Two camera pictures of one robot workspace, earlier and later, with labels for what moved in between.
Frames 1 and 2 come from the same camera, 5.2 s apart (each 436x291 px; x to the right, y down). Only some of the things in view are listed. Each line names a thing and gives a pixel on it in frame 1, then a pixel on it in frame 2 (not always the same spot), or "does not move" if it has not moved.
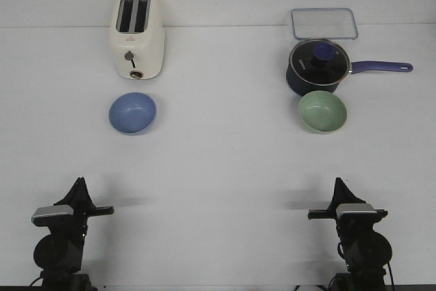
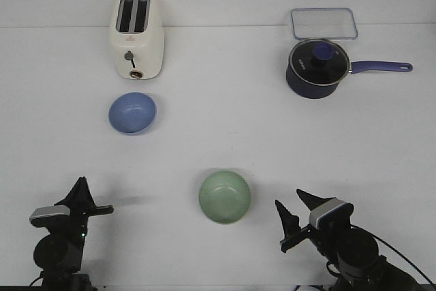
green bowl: [322, 112] → [224, 196]
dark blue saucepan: [323, 65] does not move
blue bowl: [132, 113] does not move
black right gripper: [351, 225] → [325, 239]
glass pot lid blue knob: [319, 62] does not move
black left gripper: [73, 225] does not move
